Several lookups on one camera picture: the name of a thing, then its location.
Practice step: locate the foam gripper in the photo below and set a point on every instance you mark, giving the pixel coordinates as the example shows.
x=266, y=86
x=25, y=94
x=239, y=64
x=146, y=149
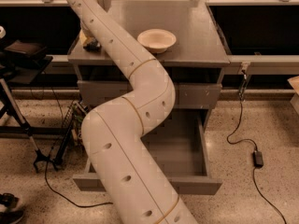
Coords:
x=84, y=36

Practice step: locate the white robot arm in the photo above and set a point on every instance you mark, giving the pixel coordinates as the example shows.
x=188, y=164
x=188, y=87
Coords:
x=152, y=99

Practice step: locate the grey metal drawer cabinet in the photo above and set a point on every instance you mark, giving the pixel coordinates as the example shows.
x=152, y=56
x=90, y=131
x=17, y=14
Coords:
x=197, y=57

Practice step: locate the closed grey top drawer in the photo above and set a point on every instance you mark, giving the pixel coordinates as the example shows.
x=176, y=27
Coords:
x=188, y=95

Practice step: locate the open grey middle drawer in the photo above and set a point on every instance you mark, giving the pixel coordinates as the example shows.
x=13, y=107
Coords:
x=168, y=157

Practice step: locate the black device on stand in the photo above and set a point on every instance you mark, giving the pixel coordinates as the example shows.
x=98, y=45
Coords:
x=22, y=62

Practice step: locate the white paper bowl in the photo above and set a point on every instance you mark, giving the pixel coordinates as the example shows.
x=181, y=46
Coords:
x=157, y=40

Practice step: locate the black tripod stand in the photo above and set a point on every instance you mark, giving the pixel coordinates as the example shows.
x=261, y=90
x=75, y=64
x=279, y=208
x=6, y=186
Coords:
x=11, y=107

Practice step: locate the dark shoe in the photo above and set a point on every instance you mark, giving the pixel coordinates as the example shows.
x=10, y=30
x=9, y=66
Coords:
x=10, y=212

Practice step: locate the black power adapter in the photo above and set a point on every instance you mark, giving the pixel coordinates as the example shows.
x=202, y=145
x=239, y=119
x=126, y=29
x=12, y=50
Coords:
x=257, y=159

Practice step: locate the wire basket with items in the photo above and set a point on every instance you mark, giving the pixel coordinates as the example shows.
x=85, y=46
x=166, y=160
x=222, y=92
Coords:
x=72, y=122

